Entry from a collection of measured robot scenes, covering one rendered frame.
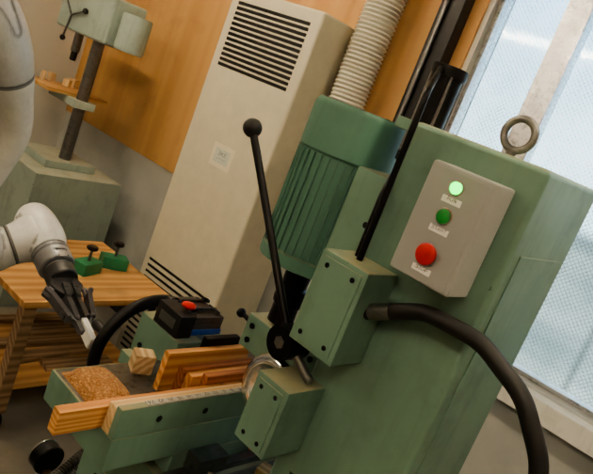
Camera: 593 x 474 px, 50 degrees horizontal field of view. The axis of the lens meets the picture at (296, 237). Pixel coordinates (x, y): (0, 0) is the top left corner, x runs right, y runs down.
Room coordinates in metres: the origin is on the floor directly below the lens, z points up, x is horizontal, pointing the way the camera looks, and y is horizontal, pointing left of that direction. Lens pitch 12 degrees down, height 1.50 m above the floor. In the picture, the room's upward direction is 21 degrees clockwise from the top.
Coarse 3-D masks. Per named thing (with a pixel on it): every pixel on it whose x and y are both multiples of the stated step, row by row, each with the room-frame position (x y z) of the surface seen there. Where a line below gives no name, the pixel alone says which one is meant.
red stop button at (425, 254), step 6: (420, 246) 0.84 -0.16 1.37; (426, 246) 0.84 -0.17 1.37; (432, 246) 0.84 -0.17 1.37; (420, 252) 0.84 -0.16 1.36; (426, 252) 0.83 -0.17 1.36; (432, 252) 0.83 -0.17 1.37; (420, 258) 0.84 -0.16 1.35; (426, 258) 0.83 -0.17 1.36; (432, 258) 0.83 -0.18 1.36; (426, 264) 0.83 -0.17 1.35
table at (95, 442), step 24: (120, 360) 1.23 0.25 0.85; (48, 384) 1.01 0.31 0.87; (144, 384) 1.08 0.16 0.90; (96, 432) 0.91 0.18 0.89; (168, 432) 0.97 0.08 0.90; (192, 432) 1.01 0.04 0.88; (216, 432) 1.06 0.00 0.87; (96, 456) 0.90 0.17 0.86; (120, 456) 0.91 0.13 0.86; (144, 456) 0.94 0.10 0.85
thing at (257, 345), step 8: (256, 312) 1.19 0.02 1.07; (264, 312) 1.21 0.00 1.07; (248, 320) 1.18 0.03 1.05; (256, 320) 1.17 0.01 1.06; (264, 320) 1.17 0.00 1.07; (248, 328) 1.17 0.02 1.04; (256, 328) 1.16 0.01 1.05; (264, 328) 1.15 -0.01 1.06; (248, 336) 1.17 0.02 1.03; (256, 336) 1.16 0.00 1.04; (264, 336) 1.15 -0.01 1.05; (248, 344) 1.17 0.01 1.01; (256, 344) 1.15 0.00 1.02; (264, 344) 1.14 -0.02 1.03; (256, 352) 1.15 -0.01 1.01; (264, 352) 1.14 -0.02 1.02
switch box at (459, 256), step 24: (432, 168) 0.87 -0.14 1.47; (456, 168) 0.86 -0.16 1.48; (432, 192) 0.86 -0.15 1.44; (480, 192) 0.82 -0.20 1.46; (504, 192) 0.83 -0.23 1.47; (432, 216) 0.85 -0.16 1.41; (456, 216) 0.84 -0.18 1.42; (480, 216) 0.82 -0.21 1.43; (408, 240) 0.87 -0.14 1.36; (432, 240) 0.85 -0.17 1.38; (456, 240) 0.83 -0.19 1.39; (480, 240) 0.83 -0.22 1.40; (408, 264) 0.86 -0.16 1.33; (432, 264) 0.84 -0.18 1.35; (456, 264) 0.82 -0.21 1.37; (480, 264) 0.86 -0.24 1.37; (432, 288) 0.83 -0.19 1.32; (456, 288) 0.82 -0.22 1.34
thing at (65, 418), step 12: (216, 384) 1.11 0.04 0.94; (132, 396) 0.96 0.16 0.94; (144, 396) 0.97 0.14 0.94; (60, 408) 0.85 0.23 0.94; (72, 408) 0.86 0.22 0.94; (84, 408) 0.87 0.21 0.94; (96, 408) 0.89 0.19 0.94; (60, 420) 0.85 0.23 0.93; (72, 420) 0.86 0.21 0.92; (84, 420) 0.88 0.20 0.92; (96, 420) 0.90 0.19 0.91; (60, 432) 0.85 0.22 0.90; (72, 432) 0.87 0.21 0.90
